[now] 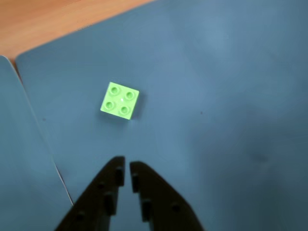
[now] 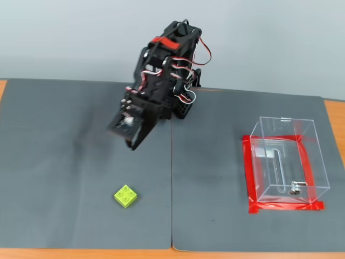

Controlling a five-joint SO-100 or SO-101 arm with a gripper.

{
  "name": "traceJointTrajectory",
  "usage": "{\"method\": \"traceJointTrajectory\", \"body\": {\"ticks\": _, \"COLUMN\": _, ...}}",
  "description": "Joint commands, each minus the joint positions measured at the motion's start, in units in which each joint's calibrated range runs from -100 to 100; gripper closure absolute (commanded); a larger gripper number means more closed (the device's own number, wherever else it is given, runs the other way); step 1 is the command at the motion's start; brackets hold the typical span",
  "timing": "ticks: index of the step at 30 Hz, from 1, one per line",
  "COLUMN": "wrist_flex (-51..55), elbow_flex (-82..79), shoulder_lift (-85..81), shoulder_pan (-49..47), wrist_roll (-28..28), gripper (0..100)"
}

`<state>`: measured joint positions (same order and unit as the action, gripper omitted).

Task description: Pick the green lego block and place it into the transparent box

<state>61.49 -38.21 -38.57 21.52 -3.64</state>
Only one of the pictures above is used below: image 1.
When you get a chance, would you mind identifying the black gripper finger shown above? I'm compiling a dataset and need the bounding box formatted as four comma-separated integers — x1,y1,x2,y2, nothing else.
54,156,126,231
129,161,206,231

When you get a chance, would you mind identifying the green lego block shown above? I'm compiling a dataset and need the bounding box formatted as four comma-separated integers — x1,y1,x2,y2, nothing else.
100,81,141,120

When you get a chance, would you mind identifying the grey table mat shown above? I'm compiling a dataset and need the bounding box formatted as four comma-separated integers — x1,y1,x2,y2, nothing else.
15,0,308,231
0,55,74,231

